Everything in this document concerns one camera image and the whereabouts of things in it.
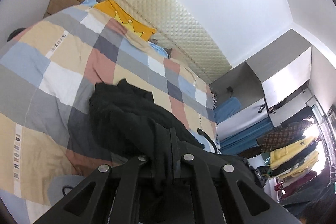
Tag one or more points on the checkered patchwork duvet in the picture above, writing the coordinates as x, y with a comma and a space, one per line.
48, 74

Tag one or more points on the hanging clothes rack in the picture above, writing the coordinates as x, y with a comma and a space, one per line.
292, 152

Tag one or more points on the blue curtain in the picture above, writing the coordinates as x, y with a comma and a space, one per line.
245, 139

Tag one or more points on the yellow pillow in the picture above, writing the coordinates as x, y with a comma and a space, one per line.
115, 11

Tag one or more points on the light blue cloth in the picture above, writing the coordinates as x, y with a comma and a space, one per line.
161, 51

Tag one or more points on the black puffer jacket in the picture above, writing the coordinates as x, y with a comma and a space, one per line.
126, 121

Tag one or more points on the cream quilted headboard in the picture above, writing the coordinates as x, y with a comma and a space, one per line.
177, 29

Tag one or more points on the grey wardrobe cabinet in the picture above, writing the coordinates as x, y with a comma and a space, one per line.
273, 75

